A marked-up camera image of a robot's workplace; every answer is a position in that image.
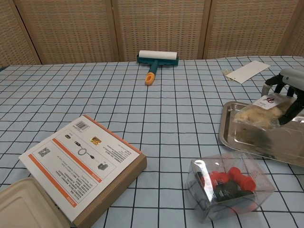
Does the stainless steel rectangular tray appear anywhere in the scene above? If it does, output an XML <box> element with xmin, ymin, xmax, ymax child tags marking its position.
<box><xmin>218</xmin><ymin>101</ymin><xmax>304</xmax><ymax>168</ymax></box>

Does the blue white checked tablecloth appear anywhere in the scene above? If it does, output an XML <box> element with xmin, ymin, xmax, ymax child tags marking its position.
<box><xmin>0</xmin><ymin>56</ymin><xmax>304</xmax><ymax>228</ymax></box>

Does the beige pulp lunch box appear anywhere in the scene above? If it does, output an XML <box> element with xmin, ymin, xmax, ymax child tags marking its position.
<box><xmin>0</xmin><ymin>177</ymin><xmax>72</xmax><ymax>228</ymax></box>

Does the white paper card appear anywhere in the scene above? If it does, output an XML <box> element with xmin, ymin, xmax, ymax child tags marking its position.
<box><xmin>225</xmin><ymin>60</ymin><xmax>271</xmax><ymax>85</ymax></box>

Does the teal lint roller orange tip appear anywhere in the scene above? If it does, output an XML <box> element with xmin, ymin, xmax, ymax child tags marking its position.
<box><xmin>136</xmin><ymin>50</ymin><xmax>179</xmax><ymax>86</ymax></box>

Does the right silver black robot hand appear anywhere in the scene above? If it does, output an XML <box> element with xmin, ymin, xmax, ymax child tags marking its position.
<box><xmin>262</xmin><ymin>68</ymin><xmax>304</xmax><ymax>126</ymax></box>

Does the snack bag clear beige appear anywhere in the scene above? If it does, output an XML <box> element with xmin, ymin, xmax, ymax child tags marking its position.
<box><xmin>234</xmin><ymin>94</ymin><xmax>297</xmax><ymax>130</ymax></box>

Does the brown cardboard box white label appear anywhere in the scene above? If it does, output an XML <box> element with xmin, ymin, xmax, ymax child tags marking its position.
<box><xmin>18</xmin><ymin>114</ymin><xmax>148</xmax><ymax>228</ymax></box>

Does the woven wooden folding screen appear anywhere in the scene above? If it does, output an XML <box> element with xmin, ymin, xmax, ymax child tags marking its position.
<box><xmin>0</xmin><ymin>0</ymin><xmax>304</xmax><ymax>68</ymax></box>

